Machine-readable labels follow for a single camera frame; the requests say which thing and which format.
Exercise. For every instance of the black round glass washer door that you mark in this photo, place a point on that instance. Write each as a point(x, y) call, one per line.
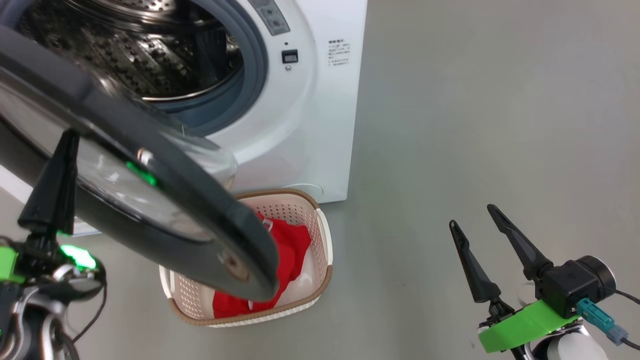
point(165, 220)

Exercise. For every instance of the small printed text label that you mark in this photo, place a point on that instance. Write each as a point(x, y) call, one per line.
point(338, 53)

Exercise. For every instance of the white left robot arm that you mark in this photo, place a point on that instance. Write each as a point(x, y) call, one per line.
point(30, 330)

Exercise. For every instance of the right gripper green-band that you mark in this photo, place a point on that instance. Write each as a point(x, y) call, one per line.
point(520, 330)

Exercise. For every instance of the red garment with white trim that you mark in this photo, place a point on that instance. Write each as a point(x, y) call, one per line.
point(290, 250)

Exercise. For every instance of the white front-load washing machine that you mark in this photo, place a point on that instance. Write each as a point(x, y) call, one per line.
point(320, 125)

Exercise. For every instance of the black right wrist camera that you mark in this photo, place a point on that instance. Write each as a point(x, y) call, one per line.
point(570, 285)

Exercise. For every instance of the steel washer drum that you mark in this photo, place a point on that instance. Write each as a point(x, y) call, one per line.
point(150, 55)

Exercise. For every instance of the grey warning sticker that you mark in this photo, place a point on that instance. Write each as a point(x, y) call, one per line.
point(270, 15)

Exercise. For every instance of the cream laundry basket brown rim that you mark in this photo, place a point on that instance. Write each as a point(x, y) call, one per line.
point(300, 210)

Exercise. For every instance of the round white filter cover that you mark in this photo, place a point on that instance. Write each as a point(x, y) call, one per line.
point(307, 190)

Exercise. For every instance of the grey rubber door gasket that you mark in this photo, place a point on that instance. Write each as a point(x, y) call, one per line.
point(250, 65)

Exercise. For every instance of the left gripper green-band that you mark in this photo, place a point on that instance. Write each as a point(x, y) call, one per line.
point(45, 270)

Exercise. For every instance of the black door lock socket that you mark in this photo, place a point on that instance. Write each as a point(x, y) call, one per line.
point(290, 56)

